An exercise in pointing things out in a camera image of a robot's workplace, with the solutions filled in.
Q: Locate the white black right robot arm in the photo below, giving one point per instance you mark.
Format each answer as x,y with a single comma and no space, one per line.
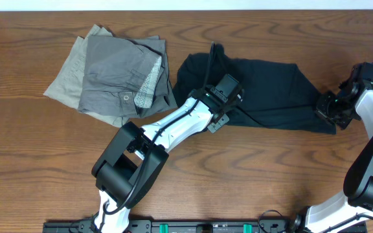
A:
348,210

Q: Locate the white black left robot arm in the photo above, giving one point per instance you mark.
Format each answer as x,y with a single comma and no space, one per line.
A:
131,162

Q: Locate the green rail clamp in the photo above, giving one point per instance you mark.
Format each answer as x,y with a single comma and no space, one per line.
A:
163,228
247,228

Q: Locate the black t-shirt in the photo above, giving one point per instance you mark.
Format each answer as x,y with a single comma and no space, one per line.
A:
275,95

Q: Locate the folded beige shorts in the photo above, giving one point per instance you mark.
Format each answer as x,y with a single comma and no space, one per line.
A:
67,86

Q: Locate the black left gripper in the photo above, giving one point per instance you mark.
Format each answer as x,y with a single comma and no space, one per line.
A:
219,124

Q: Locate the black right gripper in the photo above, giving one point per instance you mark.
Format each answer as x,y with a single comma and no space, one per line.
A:
320,109

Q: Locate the folded dark grey shorts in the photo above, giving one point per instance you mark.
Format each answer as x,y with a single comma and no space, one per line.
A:
126,77

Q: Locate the black aluminium mounting rail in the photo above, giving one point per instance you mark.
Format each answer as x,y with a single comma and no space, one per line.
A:
147,226

